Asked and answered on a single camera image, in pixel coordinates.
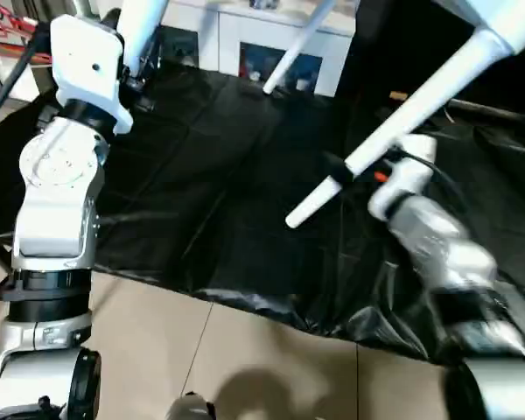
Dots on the black flat monitor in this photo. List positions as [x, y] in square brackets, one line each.
[499, 108]

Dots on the white cabinet with glass doors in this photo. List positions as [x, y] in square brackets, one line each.
[227, 26]

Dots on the black plastic mat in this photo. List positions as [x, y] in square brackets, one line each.
[223, 175]

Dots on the small white box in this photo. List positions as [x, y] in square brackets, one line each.
[30, 83]

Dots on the red bottle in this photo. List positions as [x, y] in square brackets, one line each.
[244, 65]

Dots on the white plastic table leg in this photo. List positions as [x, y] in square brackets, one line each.
[297, 48]
[420, 105]
[140, 30]

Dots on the black tangled bundle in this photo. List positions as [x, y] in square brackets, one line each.
[264, 3]

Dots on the large black box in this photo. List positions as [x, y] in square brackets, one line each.
[376, 44]

